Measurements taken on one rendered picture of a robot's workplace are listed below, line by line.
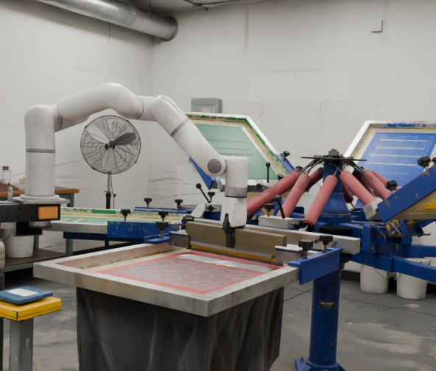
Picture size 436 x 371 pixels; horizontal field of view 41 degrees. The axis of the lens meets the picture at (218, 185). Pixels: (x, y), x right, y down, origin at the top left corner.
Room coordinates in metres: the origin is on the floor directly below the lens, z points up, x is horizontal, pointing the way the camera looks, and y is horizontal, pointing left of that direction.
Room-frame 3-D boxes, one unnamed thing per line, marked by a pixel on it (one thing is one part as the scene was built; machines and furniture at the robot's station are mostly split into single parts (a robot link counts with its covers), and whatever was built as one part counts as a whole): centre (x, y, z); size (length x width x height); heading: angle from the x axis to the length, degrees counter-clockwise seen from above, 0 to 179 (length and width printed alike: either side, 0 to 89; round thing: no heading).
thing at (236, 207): (1.92, -0.06, 1.13); 0.10 x 0.07 x 0.11; 147
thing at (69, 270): (1.75, 0.05, 0.97); 0.79 x 0.58 x 0.04; 147
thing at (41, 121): (1.93, 0.60, 1.37); 0.13 x 0.10 x 0.16; 0
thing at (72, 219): (2.68, 0.38, 1.05); 1.08 x 0.61 x 0.23; 87
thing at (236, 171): (1.93, -0.02, 1.26); 0.15 x 0.10 x 0.11; 90
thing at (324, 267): (1.80, -0.32, 0.98); 0.30 x 0.05 x 0.07; 147
